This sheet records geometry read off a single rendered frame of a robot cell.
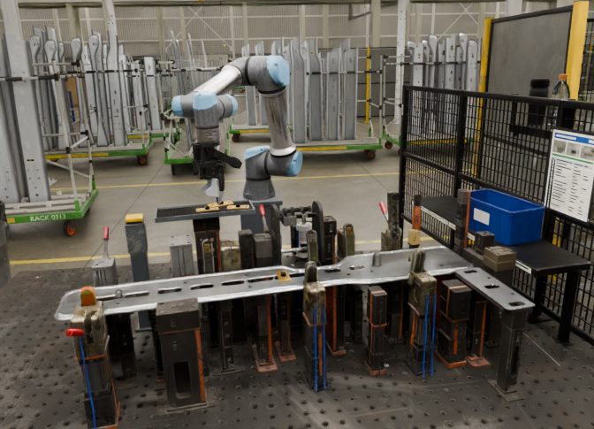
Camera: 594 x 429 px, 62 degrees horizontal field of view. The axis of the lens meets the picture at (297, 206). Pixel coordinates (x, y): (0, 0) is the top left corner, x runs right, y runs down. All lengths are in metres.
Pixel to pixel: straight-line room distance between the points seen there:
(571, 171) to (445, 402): 0.90
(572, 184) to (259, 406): 1.29
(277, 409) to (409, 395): 0.41
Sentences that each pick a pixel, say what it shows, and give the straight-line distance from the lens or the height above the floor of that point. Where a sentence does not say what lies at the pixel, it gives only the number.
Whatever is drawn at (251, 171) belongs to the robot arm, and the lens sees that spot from 2.21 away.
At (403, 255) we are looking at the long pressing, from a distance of 1.87.
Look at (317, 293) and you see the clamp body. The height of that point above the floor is 1.03.
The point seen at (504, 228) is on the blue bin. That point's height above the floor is 1.09.
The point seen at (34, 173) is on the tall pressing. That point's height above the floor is 0.61.
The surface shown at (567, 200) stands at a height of 1.21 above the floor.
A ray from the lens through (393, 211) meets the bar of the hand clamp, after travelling 1.90.
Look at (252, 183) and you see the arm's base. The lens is 2.22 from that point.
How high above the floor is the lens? 1.70
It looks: 17 degrees down
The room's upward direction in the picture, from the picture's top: 1 degrees counter-clockwise
